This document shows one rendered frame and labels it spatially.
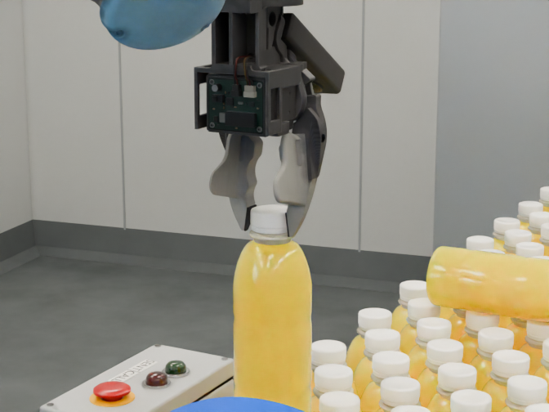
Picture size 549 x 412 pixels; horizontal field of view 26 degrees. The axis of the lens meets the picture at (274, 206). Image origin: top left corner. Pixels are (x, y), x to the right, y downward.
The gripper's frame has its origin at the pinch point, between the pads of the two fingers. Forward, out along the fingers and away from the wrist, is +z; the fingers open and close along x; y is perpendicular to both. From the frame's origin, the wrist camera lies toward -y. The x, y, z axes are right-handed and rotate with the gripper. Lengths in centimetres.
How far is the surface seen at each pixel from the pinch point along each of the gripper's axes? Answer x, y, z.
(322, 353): -3.1, -17.1, 18.9
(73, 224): -298, -353, 115
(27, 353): -228, -234, 129
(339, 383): 1.6, -11.3, 19.4
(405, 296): -3.8, -42.4, 19.7
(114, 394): -14.8, 3.9, 18.3
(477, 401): 15.8, -11.7, 18.6
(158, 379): -13.5, -1.6, 18.4
